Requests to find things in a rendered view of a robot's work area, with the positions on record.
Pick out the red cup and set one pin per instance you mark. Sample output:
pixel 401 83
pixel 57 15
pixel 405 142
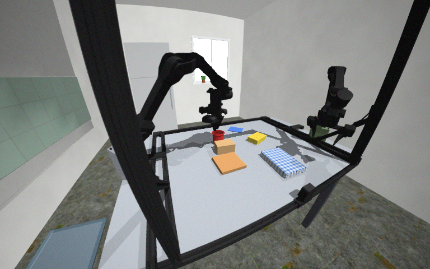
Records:
pixel 216 137

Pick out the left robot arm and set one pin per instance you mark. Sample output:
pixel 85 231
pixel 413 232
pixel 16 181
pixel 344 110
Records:
pixel 171 70

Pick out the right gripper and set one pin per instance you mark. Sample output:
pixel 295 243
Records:
pixel 346 131

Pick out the tan box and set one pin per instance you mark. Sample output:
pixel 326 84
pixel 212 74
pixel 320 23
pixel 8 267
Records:
pixel 224 146

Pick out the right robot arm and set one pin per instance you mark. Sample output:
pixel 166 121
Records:
pixel 334 107

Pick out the yellow sponge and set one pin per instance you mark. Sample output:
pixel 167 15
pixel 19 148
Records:
pixel 256 138

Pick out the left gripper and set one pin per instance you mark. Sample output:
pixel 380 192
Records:
pixel 216 115

